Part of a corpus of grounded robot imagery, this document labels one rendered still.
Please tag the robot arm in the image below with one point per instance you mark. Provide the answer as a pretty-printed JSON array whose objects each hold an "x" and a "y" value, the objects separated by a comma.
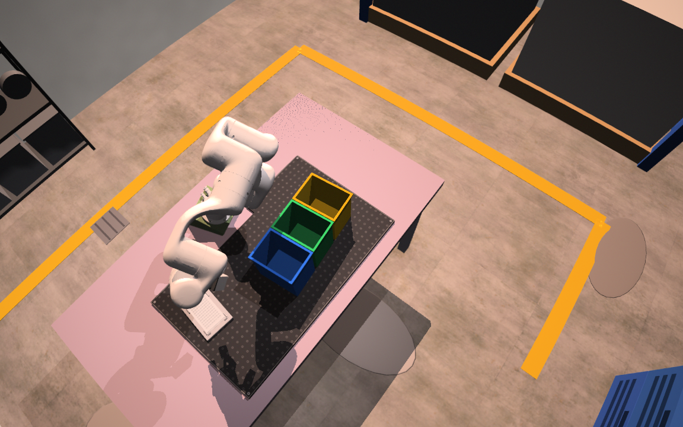
[{"x": 238, "y": 152}]

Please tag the green bin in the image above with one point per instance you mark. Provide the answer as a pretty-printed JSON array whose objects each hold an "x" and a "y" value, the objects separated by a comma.
[{"x": 307, "y": 228}]

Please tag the blue open bin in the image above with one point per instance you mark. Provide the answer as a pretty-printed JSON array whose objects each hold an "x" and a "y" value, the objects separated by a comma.
[{"x": 283, "y": 261}]

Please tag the orange open-top bin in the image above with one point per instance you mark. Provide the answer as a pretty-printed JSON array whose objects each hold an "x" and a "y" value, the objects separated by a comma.
[{"x": 326, "y": 199}]

